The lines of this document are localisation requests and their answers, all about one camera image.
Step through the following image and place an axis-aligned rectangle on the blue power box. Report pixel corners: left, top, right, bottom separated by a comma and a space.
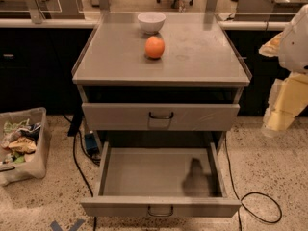
84, 133, 98, 155

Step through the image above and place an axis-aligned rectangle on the grey drawer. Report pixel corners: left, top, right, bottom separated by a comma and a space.
82, 103, 240, 131
81, 143, 241, 218

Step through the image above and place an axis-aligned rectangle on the clear plastic bin with trash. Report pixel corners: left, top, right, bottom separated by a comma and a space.
0, 107, 51, 186

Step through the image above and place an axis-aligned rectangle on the grey metal drawer cabinet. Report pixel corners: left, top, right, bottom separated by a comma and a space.
73, 13, 251, 145

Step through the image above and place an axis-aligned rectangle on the black floor cable left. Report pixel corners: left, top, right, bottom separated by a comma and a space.
63, 114, 102, 231

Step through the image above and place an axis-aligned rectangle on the white ceramic bowl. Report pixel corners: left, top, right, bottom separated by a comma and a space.
138, 12, 166, 35

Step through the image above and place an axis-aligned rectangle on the orange fruit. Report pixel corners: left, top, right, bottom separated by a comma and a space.
144, 36, 165, 59

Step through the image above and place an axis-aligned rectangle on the blue tape floor mark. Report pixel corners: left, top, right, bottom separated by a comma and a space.
49, 218, 87, 231

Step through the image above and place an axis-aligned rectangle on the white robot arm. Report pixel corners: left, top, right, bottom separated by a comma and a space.
259, 5, 308, 138

